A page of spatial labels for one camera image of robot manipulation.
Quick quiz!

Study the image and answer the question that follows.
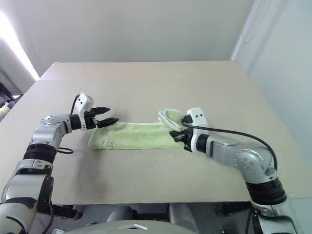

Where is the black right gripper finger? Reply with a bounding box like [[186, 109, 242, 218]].
[[170, 131, 186, 142]]

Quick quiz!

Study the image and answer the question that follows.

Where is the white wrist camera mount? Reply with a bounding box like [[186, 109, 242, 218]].
[[74, 93, 95, 131], [185, 107, 209, 152]]

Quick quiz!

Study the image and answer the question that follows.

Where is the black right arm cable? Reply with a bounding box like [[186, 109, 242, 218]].
[[181, 120, 279, 171]]

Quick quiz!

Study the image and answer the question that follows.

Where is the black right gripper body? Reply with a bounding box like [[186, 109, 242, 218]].
[[181, 130, 195, 151]]

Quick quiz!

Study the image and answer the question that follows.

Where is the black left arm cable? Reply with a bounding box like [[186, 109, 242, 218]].
[[57, 94, 79, 155]]

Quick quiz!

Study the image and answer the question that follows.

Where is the grey robot torso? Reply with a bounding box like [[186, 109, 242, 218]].
[[64, 219, 197, 234]]

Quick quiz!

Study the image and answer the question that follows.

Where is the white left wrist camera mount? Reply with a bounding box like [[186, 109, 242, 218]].
[[74, 93, 95, 131]]

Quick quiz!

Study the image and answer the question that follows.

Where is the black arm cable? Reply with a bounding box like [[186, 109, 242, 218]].
[[181, 120, 279, 171], [57, 94, 79, 155]]

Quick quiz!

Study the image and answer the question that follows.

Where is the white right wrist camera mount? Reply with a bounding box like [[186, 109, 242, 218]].
[[185, 107, 209, 152]]

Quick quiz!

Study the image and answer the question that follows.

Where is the light green towel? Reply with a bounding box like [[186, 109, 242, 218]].
[[87, 107, 193, 151]]

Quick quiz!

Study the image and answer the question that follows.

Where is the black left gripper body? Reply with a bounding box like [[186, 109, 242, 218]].
[[83, 109, 99, 130]]

